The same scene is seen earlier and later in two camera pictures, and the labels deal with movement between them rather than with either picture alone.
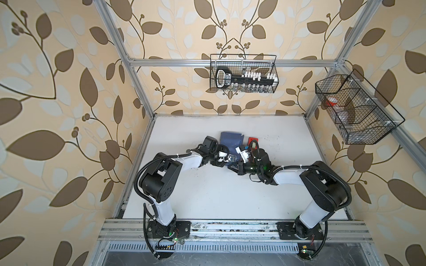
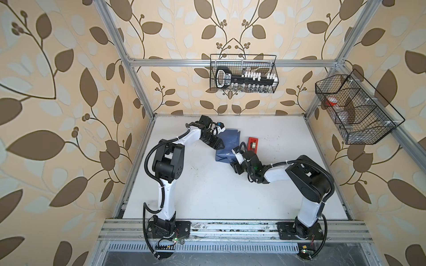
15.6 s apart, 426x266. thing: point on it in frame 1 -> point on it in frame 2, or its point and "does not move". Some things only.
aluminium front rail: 136,230 does not move
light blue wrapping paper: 232,140 does not move
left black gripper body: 213,155 -> 207,138
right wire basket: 362,116 does not move
